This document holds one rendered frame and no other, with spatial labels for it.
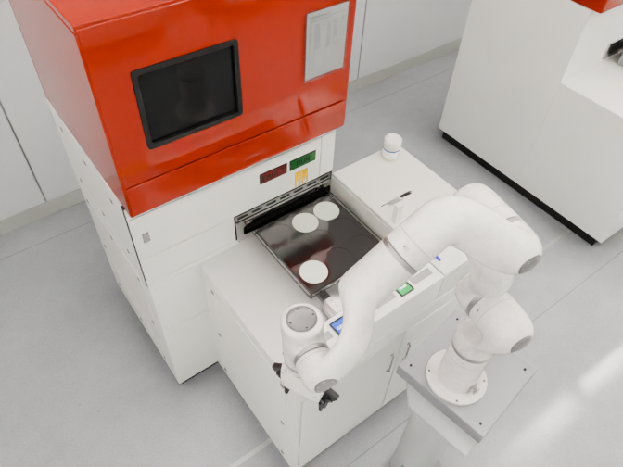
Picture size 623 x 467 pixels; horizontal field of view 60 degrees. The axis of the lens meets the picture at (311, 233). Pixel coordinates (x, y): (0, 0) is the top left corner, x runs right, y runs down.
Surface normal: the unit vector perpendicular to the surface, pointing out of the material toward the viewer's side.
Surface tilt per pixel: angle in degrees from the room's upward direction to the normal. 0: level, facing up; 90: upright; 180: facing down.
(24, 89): 90
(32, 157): 90
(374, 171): 0
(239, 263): 0
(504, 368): 2
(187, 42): 90
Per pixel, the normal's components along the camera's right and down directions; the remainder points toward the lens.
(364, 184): 0.04, -0.67
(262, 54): 0.59, 0.62
